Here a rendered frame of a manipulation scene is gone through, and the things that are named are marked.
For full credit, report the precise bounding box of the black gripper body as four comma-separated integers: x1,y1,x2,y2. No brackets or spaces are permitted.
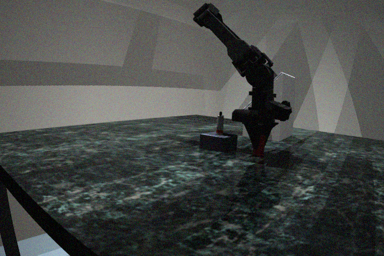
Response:
232,88,278,124

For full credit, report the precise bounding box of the white marker with red band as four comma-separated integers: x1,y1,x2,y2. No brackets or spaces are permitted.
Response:
217,111,223,135

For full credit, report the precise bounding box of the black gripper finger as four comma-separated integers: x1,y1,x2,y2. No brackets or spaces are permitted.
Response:
261,122,278,145
242,122,266,150

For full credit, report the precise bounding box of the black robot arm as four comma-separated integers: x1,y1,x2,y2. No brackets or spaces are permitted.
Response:
193,3,292,121

